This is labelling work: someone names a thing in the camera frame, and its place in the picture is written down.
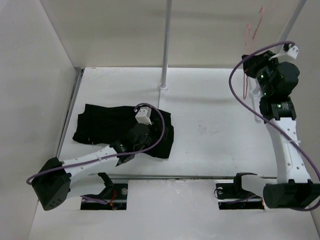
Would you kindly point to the left white rack foot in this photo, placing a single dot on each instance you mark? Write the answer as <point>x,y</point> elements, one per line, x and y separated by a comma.
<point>163,96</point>

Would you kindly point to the white rack foot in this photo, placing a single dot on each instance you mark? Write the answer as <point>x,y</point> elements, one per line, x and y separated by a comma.
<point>255,95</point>
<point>163,96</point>

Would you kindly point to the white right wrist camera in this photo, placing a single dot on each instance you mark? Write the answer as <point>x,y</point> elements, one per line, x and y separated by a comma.
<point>289,53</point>

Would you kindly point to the black trousers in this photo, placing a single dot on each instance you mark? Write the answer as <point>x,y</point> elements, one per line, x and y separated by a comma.
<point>104,125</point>

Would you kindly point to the left grey rack pole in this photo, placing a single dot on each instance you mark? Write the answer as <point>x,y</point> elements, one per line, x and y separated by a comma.
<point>168,11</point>

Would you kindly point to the aluminium table edge rail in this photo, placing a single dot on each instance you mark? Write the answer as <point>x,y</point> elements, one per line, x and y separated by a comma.
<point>74,93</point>

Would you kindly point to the grey rack pole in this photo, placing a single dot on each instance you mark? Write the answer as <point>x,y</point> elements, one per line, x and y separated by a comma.
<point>293,18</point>
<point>168,11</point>

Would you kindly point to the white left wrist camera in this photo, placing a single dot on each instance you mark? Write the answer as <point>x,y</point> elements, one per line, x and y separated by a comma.
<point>143,115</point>

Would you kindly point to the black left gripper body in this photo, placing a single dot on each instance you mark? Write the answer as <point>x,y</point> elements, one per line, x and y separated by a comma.
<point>149,139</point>

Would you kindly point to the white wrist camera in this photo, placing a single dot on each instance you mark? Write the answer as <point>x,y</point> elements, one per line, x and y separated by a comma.
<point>143,115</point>
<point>289,53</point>

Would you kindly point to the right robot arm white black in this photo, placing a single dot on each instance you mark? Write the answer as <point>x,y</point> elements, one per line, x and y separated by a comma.
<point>294,188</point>

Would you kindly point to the right white rack foot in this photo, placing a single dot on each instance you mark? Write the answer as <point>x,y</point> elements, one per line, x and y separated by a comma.
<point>255,95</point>

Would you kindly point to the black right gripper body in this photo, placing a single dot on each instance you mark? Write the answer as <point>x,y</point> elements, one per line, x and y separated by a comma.
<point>262,69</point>

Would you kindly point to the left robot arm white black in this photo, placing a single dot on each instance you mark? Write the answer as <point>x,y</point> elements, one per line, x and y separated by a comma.
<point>54,183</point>

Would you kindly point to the right grey rack pole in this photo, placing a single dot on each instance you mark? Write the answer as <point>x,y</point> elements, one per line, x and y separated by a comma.
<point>293,18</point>

